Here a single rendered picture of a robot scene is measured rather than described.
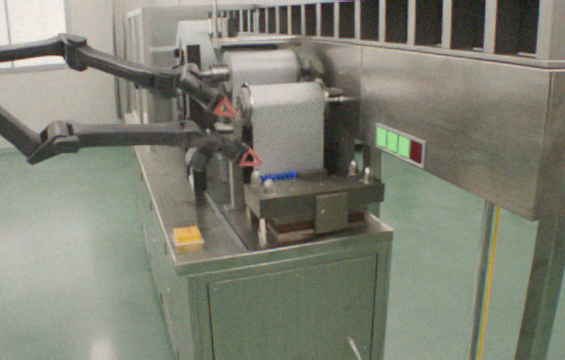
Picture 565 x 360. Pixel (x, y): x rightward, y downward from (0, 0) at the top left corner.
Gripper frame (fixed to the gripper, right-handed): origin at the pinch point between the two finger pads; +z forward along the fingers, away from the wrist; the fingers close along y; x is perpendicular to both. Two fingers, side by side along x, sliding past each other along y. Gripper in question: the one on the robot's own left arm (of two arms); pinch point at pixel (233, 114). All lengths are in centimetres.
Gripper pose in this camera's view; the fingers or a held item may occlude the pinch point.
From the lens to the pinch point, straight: 167.3
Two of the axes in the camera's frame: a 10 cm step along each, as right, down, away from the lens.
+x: 5.6, -8.3, -0.3
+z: 7.5, 4.9, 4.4
